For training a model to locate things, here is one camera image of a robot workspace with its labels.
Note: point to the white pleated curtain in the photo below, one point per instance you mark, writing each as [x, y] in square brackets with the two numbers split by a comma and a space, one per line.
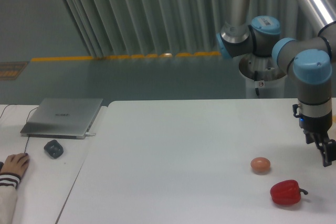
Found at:
[157, 27]

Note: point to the white striped sleeve forearm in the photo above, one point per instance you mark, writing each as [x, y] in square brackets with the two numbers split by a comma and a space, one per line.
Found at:
[9, 183]

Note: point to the person's hand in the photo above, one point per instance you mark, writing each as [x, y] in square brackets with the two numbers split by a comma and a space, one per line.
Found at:
[13, 165]

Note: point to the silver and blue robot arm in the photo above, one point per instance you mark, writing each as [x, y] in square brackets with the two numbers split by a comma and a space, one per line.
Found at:
[308, 63]

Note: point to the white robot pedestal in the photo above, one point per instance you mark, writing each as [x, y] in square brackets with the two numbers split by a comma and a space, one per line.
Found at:
[263, 78]

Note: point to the small black plastic device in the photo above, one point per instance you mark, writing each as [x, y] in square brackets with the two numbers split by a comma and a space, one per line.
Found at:
[54, 149]

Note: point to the red bell pepper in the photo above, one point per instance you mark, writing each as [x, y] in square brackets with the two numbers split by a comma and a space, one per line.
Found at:
[287, 192]

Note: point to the brown egg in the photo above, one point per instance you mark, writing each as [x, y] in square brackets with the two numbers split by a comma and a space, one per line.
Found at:
[260, 165]

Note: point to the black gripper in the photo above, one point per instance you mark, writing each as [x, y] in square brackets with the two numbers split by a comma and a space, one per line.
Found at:
[317, 119]

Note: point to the silver closed laptop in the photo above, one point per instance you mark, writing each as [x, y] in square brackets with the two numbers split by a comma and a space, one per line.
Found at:
[62, 118]

